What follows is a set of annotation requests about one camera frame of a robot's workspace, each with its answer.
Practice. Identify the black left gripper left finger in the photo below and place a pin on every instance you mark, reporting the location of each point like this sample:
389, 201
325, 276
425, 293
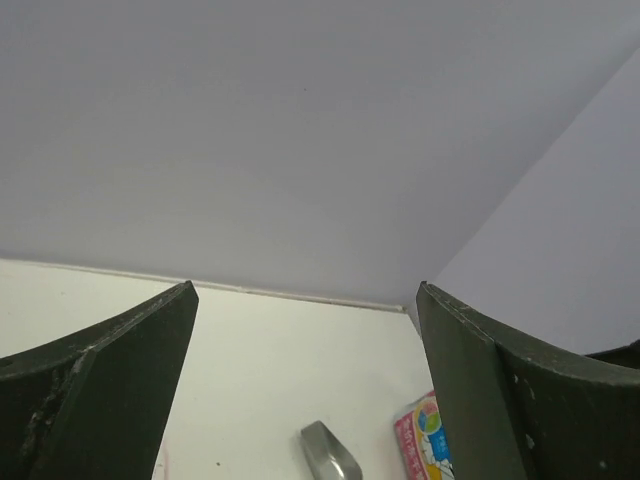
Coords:
94, 404

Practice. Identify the pet food bag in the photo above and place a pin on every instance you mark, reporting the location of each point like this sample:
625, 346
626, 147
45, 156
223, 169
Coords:
422, 441

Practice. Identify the metal food scoop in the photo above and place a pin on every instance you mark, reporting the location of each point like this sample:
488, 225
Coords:
326, 456

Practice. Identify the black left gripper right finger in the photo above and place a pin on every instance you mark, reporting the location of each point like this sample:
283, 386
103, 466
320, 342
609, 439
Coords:
516, 407

